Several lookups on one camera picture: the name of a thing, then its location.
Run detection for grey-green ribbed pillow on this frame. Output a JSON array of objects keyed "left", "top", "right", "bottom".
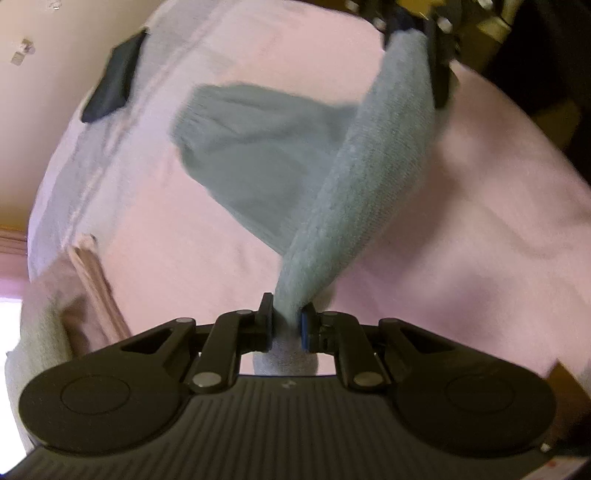
[{"left": 6, "top": 286, "right": 75, "bottom": 384}]

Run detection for black cloth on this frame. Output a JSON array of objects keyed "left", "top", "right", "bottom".
[{"left": 81, "top": 30, "right": 149, "bottom": 123}]

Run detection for grey-blue knitted garment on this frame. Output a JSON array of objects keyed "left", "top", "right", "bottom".
[{"left": 171, "top": 30, "right": 439, "bottom": 377}]

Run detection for pink bedspread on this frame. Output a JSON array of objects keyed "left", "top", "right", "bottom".
[{"left": 18, "top": 0, "right": 591, "bottom": 381}]

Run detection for dark wooden furniture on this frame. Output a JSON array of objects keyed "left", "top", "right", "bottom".
[{"left": 455, "top": 0, "right": 591, "bottom": 185}]

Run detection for pale striped blanket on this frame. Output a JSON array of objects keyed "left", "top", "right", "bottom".
[{"left": 28, "top": 0, "right": 259, "bottom": 278}]

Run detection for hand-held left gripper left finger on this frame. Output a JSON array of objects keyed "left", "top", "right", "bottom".
[{"left": 121, "top": 292, "right": 275, "bottom": 394}]

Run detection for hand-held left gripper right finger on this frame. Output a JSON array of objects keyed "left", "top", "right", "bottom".
[{"left": 300, "top": 302, "right": 455, "bottom": 393}]

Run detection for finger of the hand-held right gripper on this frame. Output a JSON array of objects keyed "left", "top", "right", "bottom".
[
  {"left": 346, "top": 0, "right": 408, "bottom": 47},
  {"left": 424, "top": 14, "right": 461, "bottom": 110}
]

